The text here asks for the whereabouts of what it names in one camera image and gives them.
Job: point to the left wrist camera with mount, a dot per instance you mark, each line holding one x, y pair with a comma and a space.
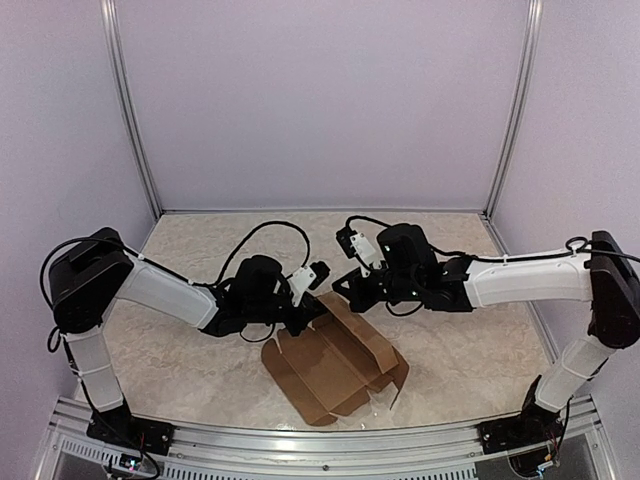
307, 278

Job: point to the aluminium corner post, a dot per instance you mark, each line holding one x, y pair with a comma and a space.
517, 108
131, 125

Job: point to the brown cardboard box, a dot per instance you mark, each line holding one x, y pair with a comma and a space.
333, 366

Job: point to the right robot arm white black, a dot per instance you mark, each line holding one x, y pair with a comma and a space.
403, 266

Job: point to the right aluminium corner post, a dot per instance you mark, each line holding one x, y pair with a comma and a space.
517, 108

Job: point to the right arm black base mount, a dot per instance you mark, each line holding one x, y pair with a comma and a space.
513, 432

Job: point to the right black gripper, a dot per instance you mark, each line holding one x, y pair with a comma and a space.
359, 301

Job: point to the front aluminium frame rail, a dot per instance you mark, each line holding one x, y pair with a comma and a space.
200, 451

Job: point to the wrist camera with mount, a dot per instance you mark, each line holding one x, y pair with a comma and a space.
356, 245
307, 278

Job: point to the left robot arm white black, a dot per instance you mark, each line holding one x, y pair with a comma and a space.
84, 279

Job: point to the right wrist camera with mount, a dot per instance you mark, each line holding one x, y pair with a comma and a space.
356, 245

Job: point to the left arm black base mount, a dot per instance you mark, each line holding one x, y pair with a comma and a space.
140, 434

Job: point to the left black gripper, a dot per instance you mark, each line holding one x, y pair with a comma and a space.
312, 308

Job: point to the left aluminium corner post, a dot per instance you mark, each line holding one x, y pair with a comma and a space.
131, 125

